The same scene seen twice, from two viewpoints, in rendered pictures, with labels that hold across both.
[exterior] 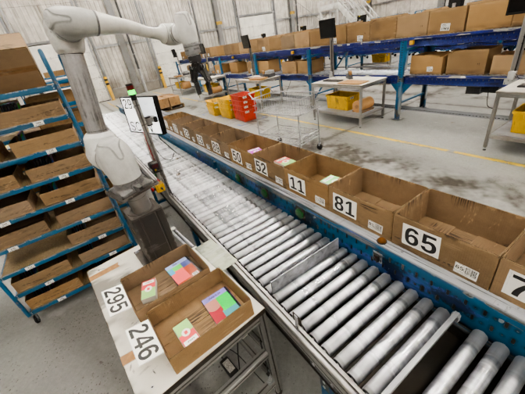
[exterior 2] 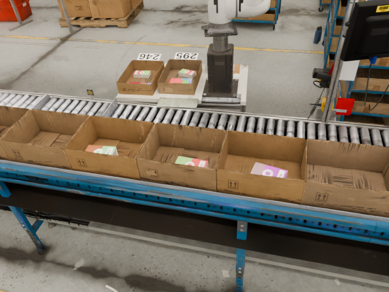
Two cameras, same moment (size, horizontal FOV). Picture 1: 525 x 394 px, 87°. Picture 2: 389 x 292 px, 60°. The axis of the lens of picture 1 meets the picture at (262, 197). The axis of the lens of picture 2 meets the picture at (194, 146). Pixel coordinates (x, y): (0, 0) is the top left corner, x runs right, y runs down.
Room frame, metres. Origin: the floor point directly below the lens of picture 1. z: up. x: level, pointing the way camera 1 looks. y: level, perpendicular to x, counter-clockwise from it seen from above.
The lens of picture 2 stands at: (2.88, -1.02, 2.13)
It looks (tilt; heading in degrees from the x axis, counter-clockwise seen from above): 41 degrees down; 137
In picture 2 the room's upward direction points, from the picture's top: 5 degrees counter-clockwise
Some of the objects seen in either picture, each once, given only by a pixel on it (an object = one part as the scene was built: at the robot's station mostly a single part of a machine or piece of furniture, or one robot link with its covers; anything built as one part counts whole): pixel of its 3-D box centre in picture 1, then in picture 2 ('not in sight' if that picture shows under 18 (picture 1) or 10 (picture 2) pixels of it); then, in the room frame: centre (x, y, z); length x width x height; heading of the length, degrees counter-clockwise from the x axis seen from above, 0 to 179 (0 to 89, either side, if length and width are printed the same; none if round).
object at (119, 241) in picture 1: (102, 241); (359, 113); (2.19, 1.55, 0.39); 0.40 x 0.30 x 0.10; 120
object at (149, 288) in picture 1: (149, 290); (187, 73); (1.06, 0.66, 0.77); 0.13 x 0.07 x 0.04; 15
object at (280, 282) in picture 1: (307, 264); (103, 120); (1.05, -0.17, 0.76); 0.46 x 0.01 x 0.09; 120
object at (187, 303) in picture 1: (200, 313); (142, 76); (0.84, 0.36, 0.80); 0.38 x 0.28 x 0.10; 123
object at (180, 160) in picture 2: (285, 165); (190, 170); (1.98, -0.22, 0.92); 0.16 x 0.11 x 0.07; 27
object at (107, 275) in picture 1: (163, 289); (185, 81); (1.09, 0.60, 0.74); 1.00 x 0.58 x 0.03; 35
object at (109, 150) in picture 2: (335, 185); (99, 157); (1.53, -0.47, 0.92); 0.16 x 0.11 x 0.07; 34
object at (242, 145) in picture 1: (255, 152); (261, 165); (2.25, 0.00, 0.96); 0.39 x 0.29 x 0.17; 30
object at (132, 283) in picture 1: (166, 280); (180, 76); (1.08, 0.56, 0.80); 0.38 x 0.28 x 0.10; 124
